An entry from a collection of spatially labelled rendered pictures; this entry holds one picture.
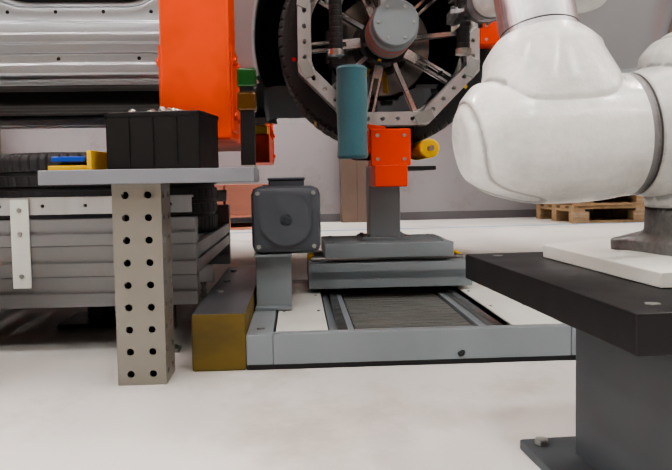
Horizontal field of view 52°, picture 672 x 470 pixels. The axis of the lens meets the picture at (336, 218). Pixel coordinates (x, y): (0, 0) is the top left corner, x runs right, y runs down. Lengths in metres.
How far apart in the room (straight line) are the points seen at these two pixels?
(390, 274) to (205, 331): 0.73
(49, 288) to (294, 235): 0.61
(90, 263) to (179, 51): 0.56
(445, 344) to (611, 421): 0.66
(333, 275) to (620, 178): 1.33
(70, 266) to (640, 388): 1.32
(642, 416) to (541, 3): 0.52
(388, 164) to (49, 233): 0.95
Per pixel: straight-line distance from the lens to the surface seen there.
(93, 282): 1.78
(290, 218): 1.77
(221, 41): 1.66
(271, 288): 1.85
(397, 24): 1.95
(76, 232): 1.79
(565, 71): 0.85
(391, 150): 2.04
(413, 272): 2.10
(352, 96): 1.92
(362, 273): 2.08
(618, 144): 0.85
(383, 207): 2.20
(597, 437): 1.05
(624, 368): 0.96
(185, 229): 1.73
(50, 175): 1.48
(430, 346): 1.59
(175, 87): 1.65
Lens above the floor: 0.42
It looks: 3 degrees down
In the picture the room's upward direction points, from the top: 1 degrees counter-clockwise
